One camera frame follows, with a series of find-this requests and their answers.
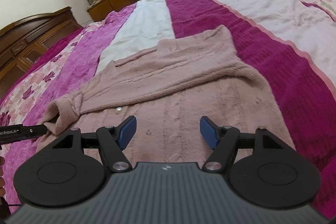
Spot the black cable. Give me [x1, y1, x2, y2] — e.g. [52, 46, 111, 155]
[0, 195, 23, 217]

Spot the carved wooden headboard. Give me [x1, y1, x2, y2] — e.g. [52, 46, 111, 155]
[0, 6, 83, 99]

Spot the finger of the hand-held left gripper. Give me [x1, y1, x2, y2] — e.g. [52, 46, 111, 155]
[0, 124, 49, 145]

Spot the person's left hand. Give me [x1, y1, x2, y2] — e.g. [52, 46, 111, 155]
[0, 156, 6, 197]

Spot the pink knit sweater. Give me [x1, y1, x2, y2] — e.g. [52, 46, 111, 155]
[35, 25, 297, 165]

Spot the magenta and white floral bedspread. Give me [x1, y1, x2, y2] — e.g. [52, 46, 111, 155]
[0, 0, 336, 224]

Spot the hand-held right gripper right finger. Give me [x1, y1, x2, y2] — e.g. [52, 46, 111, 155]
[200, 116, 286, 172]

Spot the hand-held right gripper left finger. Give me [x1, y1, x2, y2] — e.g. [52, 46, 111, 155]
[51, 116, 137, 172]

